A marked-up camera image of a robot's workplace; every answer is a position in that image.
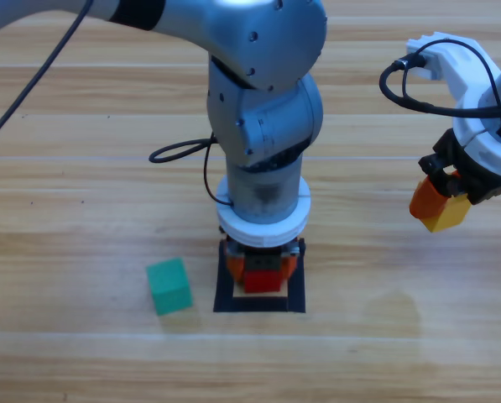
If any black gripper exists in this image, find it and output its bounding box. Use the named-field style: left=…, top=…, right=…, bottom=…
left=409, top=128, right=501, bottom=222
left=218, top=226, right=306, bottom=290

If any red wooden block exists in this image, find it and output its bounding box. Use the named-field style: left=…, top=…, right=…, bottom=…
left=243, top=270, right=284, bottom=294

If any yellow wooden block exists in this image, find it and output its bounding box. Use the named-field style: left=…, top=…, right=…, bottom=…
left=425, top=195, right=472, bottom=234

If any green wooden block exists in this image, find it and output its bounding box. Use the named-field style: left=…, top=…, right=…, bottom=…
left=145, top=257, right=194, bottom=317

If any black tape square outline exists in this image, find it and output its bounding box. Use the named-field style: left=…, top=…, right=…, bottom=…
left=212, top=238, right=307, bottom=315

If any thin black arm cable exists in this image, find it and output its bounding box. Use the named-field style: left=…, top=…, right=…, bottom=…
left=202, top=132, right=235, bottom=209
left=402, top=39, right=501, bottom=142

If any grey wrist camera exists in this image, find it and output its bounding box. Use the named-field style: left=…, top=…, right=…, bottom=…
left=415, top=53, right=444, bottom=81

